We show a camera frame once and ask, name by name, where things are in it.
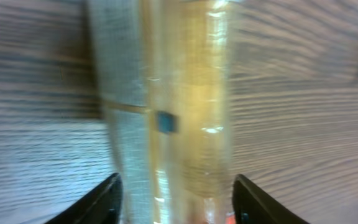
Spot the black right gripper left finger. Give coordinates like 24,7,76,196
45,172,123,224

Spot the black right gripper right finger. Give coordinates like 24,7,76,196
232,174,309,224

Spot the orange noodle package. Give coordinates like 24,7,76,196
88,0,232,223

